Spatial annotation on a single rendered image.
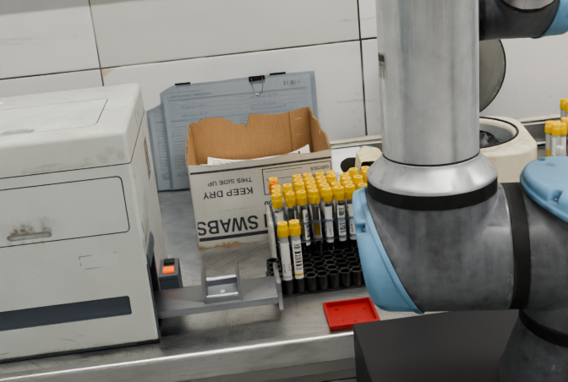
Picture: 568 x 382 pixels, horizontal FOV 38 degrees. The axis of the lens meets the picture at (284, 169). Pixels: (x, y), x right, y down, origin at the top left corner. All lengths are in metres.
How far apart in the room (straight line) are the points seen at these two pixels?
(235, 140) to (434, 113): 0.96
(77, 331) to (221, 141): 0.62
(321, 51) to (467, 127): 0.98
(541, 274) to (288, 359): 0.46
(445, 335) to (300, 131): 0.77
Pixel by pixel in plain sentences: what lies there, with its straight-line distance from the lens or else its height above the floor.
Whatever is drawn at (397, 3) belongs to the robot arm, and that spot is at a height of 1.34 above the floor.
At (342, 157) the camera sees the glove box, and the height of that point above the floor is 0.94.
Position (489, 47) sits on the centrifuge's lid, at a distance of 1.66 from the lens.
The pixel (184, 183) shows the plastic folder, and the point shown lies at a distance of 1.67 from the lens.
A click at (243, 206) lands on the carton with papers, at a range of 1.36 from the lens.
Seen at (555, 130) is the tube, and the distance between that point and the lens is 1.54.
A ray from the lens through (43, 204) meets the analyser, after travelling 1.06.
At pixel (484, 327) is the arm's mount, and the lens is 0.96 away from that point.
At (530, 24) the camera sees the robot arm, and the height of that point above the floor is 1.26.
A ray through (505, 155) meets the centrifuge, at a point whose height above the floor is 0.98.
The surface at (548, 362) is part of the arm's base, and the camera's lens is 0.80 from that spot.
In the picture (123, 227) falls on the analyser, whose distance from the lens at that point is 1.06.
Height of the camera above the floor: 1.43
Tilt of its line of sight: 19 degrees down
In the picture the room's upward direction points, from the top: 6 degrees counter-clockwise
